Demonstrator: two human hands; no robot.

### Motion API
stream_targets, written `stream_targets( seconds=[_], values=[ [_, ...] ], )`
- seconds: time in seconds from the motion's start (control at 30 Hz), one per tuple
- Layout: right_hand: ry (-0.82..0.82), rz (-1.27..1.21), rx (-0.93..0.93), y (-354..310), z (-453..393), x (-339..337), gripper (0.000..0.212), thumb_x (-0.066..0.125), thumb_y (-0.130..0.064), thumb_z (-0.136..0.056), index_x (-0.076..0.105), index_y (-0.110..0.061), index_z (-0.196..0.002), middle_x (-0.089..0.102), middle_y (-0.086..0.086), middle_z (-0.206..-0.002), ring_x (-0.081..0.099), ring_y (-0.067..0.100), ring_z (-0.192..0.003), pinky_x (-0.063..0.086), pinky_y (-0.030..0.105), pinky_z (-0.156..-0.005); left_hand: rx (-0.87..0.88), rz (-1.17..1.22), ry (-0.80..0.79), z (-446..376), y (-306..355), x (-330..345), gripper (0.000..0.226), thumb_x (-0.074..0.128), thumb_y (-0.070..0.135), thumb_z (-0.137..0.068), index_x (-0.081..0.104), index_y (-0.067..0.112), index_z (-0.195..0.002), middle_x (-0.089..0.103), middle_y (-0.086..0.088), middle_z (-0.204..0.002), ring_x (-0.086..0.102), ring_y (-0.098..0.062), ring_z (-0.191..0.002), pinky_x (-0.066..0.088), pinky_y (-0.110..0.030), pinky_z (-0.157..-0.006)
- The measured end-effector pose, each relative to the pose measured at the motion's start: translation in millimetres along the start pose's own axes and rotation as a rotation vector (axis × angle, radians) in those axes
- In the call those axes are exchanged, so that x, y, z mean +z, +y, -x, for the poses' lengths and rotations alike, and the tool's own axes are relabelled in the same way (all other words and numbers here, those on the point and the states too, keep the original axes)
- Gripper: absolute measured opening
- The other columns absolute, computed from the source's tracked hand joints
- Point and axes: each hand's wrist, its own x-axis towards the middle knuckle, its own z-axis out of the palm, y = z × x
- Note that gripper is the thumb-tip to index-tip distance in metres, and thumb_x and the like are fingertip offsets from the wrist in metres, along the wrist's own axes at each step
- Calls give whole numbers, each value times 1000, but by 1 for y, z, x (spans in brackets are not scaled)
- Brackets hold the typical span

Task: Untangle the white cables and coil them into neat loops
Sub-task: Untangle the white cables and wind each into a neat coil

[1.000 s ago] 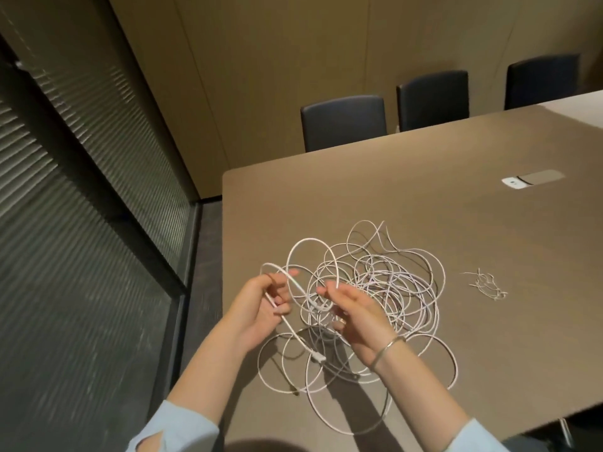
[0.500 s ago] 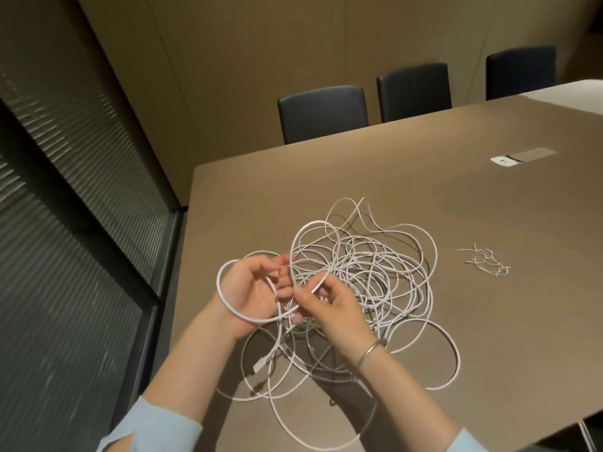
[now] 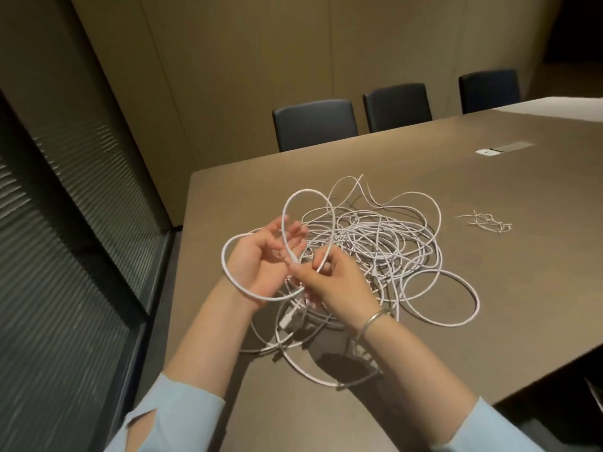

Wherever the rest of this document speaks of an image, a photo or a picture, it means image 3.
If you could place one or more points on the person's left hand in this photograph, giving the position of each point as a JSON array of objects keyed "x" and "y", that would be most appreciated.
[{"x": 254, "y": 263}]

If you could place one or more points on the person's right hand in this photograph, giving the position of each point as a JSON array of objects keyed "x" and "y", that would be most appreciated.
[{"x": 339, "y": 296}]

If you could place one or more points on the person's right forearm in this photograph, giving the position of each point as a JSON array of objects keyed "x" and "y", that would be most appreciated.
[{"x": 414, "y": 381}]

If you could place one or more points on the dark meeting chair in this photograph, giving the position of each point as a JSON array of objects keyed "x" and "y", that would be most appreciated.
[
  {"x": 398, "y": 108},
  {"x": 315, "y": 124},
  {"x": 490, "y": 91}
]

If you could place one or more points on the bunch of white twist ties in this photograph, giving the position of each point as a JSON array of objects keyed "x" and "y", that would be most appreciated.
[{"x": 485, "y": 222}]

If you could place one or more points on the brown table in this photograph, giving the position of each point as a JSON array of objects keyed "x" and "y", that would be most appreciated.
[{"x": 518, "y": 277}]

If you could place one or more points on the white table socket panel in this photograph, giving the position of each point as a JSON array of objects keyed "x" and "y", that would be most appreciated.
[{"x": 487, "y": 151}]

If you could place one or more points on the glass partition with grey blinds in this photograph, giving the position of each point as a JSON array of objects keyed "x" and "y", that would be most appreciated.
[{"x": 47, "y": 277}]

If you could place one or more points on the pale beige table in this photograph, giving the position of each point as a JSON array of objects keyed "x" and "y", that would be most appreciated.
[{"x": 565, "y": 108}]

